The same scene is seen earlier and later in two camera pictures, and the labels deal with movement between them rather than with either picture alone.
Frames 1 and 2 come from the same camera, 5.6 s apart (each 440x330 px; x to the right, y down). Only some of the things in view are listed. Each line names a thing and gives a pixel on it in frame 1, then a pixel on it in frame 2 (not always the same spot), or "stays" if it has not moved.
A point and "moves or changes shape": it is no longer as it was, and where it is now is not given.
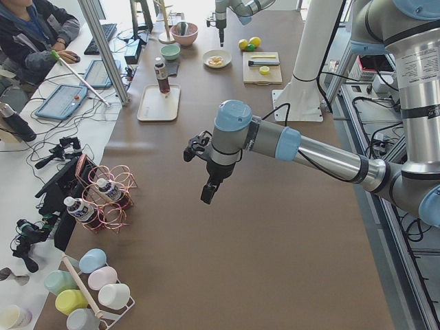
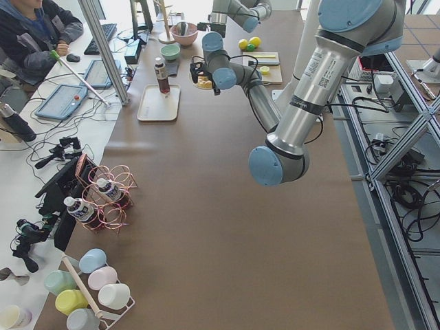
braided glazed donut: (216, 60) moves or changes shape
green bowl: (170, 52) stays
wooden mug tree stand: (165, 38) stays
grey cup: (83, 319) stays
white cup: (114, 296) stays
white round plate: (216, 58) moves or changes shape
